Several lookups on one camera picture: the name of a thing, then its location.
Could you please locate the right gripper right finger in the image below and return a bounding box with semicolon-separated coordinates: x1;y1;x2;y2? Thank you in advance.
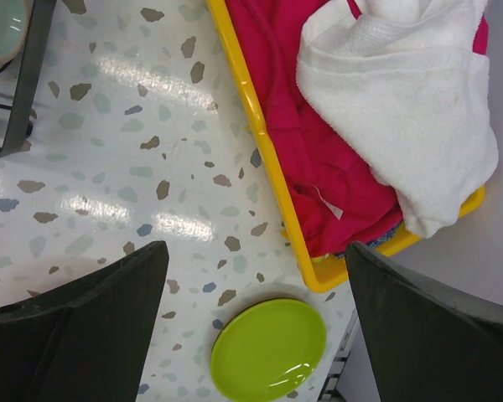
346;243;503;401

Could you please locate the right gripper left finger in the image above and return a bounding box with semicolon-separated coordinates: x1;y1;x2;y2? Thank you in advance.
0;241;169;401

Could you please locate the black wire dish rack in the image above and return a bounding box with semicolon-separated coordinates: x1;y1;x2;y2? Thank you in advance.
0;1;56;157

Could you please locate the celadon green bowl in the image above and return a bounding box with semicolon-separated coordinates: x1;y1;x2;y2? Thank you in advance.
0;0;31;64

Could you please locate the yellow plastic tray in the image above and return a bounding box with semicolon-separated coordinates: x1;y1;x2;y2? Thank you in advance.
204;0;486;294

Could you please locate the lime green plate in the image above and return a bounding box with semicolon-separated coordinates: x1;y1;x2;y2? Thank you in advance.
210;298;327;401

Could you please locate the magenta cloth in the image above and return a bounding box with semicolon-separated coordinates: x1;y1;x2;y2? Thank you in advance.
224;0;490;259

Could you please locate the white towel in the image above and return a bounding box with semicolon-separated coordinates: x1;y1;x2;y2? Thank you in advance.
297;1;499;238

